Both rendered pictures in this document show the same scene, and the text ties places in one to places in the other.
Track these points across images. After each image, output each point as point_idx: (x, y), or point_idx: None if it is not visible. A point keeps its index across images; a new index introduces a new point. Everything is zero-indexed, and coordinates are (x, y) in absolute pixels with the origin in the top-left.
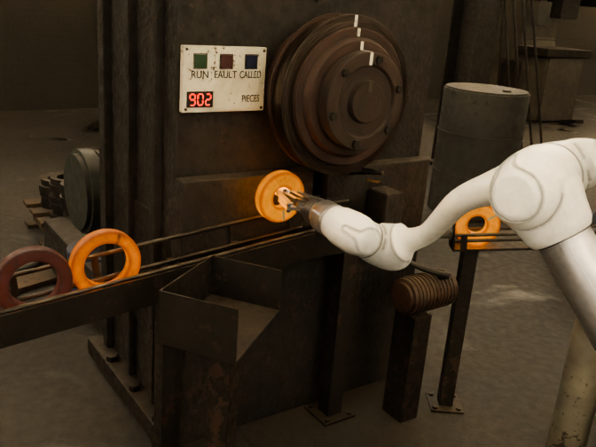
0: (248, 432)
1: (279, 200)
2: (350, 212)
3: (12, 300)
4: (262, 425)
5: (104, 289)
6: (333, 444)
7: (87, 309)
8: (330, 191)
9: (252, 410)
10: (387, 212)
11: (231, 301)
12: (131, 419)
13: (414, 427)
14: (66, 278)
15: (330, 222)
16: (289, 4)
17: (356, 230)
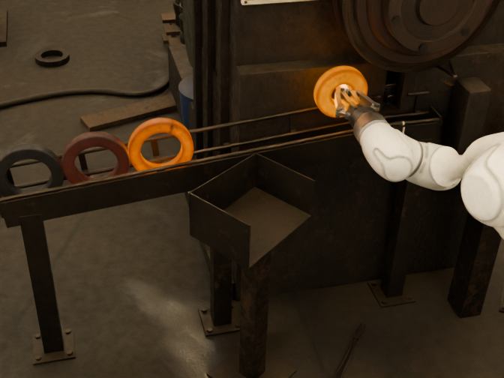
0: (304, 299)
1: (334, 100)
2: (387, 134)
3: (78, 176)
4: (319, 295)
5: (157, 173)
6: (382, 328)
7: (142, 188)
8: (407, 82)
9: (312, 280)
10: (468, 110)
11: (271, 198)
12: (204, 267)
13: (473, 325)
14: (124, 160)
15: (366, 140)
16: None
17: (385, 156)
